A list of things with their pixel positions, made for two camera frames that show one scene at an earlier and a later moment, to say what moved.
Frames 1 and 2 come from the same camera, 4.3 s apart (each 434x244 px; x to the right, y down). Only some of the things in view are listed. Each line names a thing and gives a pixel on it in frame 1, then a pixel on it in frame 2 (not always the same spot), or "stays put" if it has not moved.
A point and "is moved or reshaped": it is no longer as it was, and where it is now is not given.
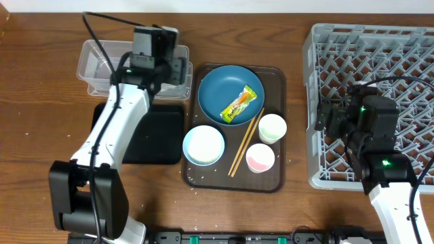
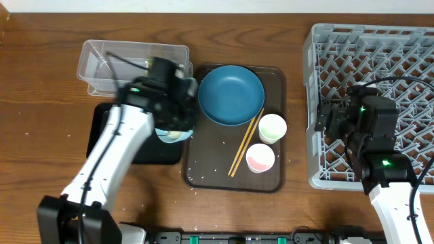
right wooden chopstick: x=233 y=173 stays put
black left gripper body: x=175 y=74 to x=172 y=118
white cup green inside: x=271 y=127 stays put
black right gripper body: x=340 y=125 stays put
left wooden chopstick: x=241 y=146 stays put
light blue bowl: x=203 y=145 to x=170 y=136
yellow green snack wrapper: x=243 y=99 is moved or reshaped
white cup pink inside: x=260 y=158 stays put
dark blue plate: x=222 y=85 stays put
